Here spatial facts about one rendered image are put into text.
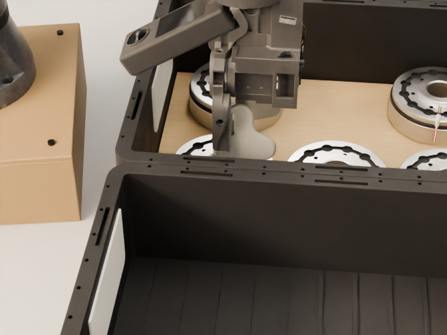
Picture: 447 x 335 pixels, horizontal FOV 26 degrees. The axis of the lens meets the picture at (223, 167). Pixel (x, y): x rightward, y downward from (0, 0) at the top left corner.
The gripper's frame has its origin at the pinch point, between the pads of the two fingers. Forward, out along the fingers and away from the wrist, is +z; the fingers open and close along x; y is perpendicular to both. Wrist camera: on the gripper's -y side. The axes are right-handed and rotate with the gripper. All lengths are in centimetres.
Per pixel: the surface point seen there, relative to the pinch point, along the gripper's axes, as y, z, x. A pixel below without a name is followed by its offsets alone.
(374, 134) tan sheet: 15.4, 1.7, 7.6
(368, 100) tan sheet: 14.9, 1.5, 13.6
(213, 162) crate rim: 0.4, -7.7, -11.1
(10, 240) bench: -24.2, 14.8, 1.0
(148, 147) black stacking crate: -7.2, -2.1, -2.3
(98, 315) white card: -6.8, -4.4, -26.8
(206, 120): -2.5, 0.6, 6.7
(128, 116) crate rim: -8.3, -7.8, -5.3
